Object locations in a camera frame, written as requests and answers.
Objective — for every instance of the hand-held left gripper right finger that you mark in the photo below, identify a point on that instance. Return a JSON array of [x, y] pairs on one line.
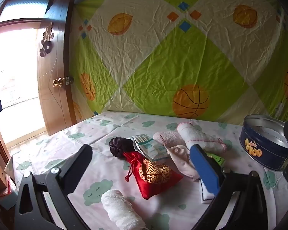
[[204, 170]]

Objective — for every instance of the cloud printed bed sheet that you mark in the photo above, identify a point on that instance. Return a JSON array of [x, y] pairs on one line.
[[62, 148]]

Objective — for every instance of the brass door knob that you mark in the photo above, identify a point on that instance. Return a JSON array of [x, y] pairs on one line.
[[57, 82]]

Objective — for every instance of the pale pink cloth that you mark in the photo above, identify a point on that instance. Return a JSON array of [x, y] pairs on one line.
[[180, 160]]

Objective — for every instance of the gold black door ornament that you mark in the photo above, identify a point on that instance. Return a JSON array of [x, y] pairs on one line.
[[46, 40]]

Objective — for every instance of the round blue cookie tin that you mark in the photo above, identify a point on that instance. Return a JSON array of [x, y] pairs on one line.
[[259, 148]]

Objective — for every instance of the white towel pink stitching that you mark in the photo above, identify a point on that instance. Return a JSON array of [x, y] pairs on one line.
[[199, 134]]

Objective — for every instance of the teal box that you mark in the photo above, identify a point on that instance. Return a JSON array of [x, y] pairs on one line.
[[8, 198]]

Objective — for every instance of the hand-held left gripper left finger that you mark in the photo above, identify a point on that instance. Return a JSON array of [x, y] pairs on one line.
[[82, 158]]

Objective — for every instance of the dark satin scrunchie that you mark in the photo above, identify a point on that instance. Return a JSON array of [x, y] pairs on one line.
[[120, 146]]

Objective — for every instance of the cotton swab packet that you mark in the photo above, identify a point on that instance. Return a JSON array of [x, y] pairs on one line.
[[150, 148]]

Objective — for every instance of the pink fluffy towel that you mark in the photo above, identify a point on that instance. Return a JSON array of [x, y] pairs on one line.
[[168, 137]]

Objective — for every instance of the brown wooden door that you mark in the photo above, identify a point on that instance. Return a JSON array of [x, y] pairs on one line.
[[60, 52]]

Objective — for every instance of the green ball printed hanging sheet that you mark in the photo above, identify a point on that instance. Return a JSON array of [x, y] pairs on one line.
[[182, 64]]

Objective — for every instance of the red gold embroidered pouch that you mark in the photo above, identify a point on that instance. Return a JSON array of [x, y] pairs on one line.
[[156, 175]]

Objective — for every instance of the green packet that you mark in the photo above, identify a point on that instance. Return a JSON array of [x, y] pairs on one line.
[[216, 159]]

